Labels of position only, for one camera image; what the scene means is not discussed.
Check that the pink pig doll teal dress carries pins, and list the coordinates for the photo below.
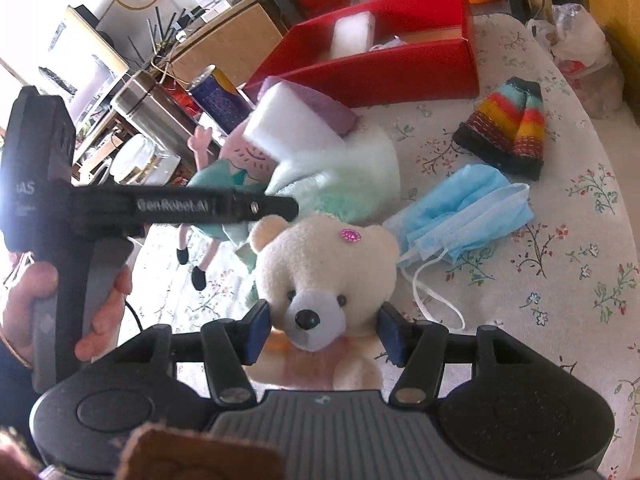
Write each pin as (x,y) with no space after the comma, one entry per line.
(227,180)

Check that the pale green fluffy plush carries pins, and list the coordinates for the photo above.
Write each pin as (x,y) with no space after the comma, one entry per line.
(350,180)

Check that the blue face mask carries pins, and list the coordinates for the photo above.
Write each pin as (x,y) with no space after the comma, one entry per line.
(460,210)

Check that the brown cardboard piece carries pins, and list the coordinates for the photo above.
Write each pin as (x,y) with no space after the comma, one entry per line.
(200,455)

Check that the black antenna rods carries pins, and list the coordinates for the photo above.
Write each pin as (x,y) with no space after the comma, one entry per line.
(160,35)

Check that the white board with wood frame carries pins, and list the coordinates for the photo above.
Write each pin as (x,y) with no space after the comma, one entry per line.
(75,60)

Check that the white sponge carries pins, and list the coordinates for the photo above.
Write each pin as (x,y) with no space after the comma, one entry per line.
(352,35)
(290,120)

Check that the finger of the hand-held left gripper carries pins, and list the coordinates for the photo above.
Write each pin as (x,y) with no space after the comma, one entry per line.
(270,206)

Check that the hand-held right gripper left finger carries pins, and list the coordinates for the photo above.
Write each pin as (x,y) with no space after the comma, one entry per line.
(257,332)

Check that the red box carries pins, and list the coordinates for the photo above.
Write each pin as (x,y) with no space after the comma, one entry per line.
(400,75)

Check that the clear plastic bag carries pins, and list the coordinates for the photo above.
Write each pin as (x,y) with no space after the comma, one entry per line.
(580,50)

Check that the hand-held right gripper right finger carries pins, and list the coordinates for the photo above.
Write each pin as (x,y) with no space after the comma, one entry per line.
(392,337)

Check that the wooden wardrobe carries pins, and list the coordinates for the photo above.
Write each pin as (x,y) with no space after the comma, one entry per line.
(615,15)

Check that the person's left hand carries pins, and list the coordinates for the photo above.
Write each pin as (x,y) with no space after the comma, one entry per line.
(20,300)

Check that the striped knit hat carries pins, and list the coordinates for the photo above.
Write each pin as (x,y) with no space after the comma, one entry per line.
(505,130)

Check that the blue drink can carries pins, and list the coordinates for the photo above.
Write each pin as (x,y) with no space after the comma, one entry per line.
(220,97)

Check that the floral tablecloth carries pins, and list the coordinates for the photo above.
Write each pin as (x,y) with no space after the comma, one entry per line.
(550,280)

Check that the stainless steel container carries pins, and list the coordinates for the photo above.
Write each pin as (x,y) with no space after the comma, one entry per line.
(150,110)

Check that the cream teddy bear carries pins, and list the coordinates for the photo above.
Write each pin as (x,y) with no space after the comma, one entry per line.
(320,260)

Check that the light wooden cabinet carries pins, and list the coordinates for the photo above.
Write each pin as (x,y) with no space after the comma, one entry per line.
(235,35)

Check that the purple fuzzy cloth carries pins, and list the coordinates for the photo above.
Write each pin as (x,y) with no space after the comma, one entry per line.
(325,107)

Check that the glass coffee jar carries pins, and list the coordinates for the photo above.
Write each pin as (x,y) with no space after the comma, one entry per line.
(145,160)

